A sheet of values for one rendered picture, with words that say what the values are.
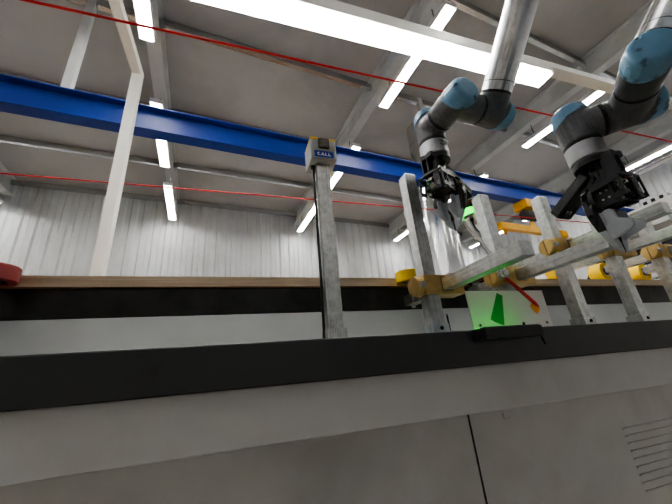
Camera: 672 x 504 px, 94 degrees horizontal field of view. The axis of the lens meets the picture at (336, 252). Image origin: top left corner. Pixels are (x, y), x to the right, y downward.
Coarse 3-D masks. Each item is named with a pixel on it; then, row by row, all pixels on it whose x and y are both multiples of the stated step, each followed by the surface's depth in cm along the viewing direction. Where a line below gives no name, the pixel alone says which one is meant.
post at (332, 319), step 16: (320, 176) 81; (320, 192) 79; (320, 208) 77; (320, 224) 76; (320, 240) 75; (320, 256) 74; (336, 256) 73; (320, 272) 72; (336, 272) 72; (320, 288) 71; (336, 288) 70; (336, 304) 69; (336, 320) 68; (336, 336) 66
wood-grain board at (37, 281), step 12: (24, 276) 71; (36, 276) 72; (48, 276) 73; (60, 276) 73; (72, 276) 74; (84, 276) 75; (96, 276) 76; (108, 276) 76; (120, 276) 77; (132, 276) 78; (144, 276) 79; (156, 276) 79; (168, 276) 80; (180, 276) 81; (0, 288) 70; (12, 288) 71; (24, 288) 71; (36, 288) 72; (48, 288) 73; (60, 288) 74; (72, 288) 74; (84, 288) 75; (96, 288) 76
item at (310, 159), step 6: (312, 138) 83; (312, 144) 82; (330, 144) 83; (306, 150) 86; (312, 150) 81; (324, 150) 82; (330, 150) 83; (306, 156) 86; (312, 156) 80; (318, 156) 81; (306, 162) 86; (312, 162) 82; (318, 162) 82; (324, 162) 82; (330, 162) 82; (306, 168) 85; (330, 168) 85
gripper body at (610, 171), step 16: (592, 160) 68; (608, 160) 66; (576, 176) 73; (592, 176) 69; (608, 176) 64; (624, 176) 64; (592, 192) 67; (608, 192) 65; (624, 192) 61; (640, 192) 63; (608, 208) 67
